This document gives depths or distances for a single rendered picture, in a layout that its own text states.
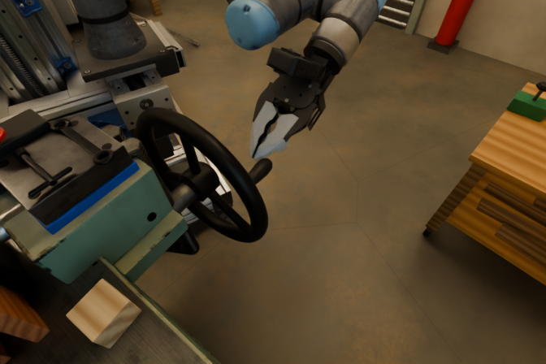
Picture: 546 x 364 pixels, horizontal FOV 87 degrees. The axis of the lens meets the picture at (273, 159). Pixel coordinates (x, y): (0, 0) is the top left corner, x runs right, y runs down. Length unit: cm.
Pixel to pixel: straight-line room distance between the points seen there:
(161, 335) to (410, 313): 112
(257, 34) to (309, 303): 103
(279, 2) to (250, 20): 6
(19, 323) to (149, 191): 15
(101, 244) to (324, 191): 124
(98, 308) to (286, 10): 44
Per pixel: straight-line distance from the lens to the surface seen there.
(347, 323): 127
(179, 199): 49
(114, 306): 32
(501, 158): 116
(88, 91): 100
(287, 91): 46
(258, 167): 44
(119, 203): 35
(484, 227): 143
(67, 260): 37
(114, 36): 89
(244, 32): 47
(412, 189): 164
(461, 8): 278
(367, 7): 54
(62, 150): 36
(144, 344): 34
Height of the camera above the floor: 121
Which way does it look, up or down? 48 degrees down
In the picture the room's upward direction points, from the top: 1 degrees counter-clockwise
